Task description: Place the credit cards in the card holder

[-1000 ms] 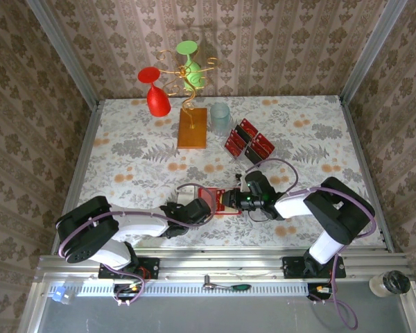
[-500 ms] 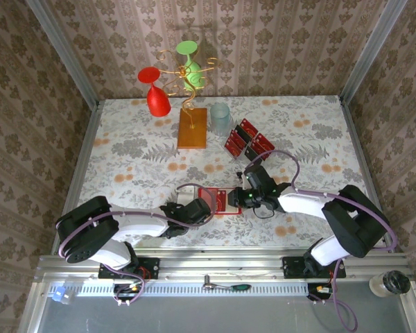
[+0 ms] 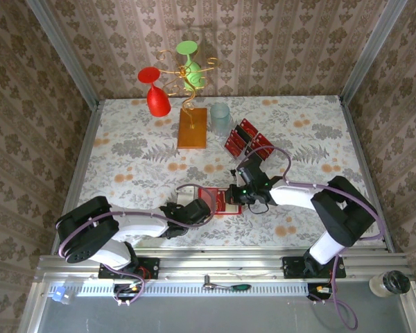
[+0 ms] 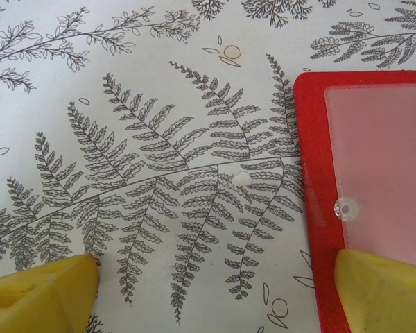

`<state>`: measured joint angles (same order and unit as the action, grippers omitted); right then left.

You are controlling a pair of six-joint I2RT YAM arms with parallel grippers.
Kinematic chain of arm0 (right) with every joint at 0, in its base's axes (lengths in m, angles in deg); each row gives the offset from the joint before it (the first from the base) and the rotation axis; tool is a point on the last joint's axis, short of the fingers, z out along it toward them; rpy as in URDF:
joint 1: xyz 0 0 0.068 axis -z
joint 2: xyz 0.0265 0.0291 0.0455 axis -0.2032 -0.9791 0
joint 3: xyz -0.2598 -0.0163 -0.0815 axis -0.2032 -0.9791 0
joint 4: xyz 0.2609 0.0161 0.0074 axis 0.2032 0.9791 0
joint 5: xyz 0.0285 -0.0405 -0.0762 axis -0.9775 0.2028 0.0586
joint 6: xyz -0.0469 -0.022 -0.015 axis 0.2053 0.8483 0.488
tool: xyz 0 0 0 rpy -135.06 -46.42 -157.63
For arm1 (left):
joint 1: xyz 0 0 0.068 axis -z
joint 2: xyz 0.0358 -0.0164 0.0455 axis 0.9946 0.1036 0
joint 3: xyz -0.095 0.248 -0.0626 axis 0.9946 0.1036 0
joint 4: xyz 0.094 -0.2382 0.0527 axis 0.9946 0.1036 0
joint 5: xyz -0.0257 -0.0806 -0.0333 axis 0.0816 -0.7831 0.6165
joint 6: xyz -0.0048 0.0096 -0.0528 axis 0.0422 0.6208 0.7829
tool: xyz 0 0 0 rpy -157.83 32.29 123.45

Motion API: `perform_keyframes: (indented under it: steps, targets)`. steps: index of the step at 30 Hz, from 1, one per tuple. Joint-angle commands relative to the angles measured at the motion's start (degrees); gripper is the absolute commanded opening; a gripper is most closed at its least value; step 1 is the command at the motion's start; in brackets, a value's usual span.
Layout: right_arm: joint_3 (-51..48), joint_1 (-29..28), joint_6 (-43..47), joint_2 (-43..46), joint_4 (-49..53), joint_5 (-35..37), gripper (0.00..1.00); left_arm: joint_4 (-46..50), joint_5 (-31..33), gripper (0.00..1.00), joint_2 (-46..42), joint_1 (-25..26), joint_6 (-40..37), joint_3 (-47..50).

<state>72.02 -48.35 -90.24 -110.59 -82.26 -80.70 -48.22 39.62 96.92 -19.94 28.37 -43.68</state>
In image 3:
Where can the red gold-print card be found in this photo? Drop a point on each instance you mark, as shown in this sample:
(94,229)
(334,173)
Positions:
(258,145)
(265,140)
(221,201)
(231,147)
(250,126)
(235,139)

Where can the red card box tray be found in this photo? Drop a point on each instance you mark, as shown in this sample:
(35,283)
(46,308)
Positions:
(208,199)

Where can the clear acrylic card stand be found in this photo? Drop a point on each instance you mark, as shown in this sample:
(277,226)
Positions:
(237,156)

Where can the black card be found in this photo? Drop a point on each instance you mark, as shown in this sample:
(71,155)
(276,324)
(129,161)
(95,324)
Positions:
(252,150)
(241,133)

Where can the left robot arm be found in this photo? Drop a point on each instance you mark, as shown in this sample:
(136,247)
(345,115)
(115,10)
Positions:
(138,225)

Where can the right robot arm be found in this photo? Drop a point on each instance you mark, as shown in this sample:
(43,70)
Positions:
(343,211)

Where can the clear glass cup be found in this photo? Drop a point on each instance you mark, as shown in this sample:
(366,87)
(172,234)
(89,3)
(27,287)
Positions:
(219,118)

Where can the black connector board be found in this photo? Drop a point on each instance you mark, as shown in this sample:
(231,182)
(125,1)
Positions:
(313,289)
(125,288)

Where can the grey metal tray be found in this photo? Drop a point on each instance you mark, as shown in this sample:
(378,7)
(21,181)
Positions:
(211,315)

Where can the floral tablecloth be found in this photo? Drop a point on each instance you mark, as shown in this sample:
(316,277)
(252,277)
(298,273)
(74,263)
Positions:
(131,121)

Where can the red wine glass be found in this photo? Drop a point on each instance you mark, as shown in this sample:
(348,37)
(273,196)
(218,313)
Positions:
(158,102)

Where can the green wine glass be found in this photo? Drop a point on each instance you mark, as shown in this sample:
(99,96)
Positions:
(190,74)

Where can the cup with black lid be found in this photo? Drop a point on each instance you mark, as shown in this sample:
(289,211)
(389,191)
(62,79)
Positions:
(397,281)

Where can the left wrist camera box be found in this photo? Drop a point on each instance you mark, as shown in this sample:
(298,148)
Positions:
(185,199)

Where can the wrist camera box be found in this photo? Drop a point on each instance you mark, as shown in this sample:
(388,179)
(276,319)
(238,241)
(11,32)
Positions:
(185,199)
(235,171)

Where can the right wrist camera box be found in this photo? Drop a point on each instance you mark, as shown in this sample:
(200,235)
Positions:
(235,171)

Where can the aluminium front rail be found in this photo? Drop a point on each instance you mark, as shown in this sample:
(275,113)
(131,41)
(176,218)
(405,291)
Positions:
(222,263)

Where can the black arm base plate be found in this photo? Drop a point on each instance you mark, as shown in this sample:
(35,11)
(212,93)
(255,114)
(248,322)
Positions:
(152,267)
(291,268)

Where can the aluminium side rail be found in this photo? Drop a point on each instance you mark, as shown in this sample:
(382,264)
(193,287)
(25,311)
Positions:
(357,145)
(85,145)

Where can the aluminium frame post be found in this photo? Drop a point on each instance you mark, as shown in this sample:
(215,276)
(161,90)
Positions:
(371,52)
(64,52)

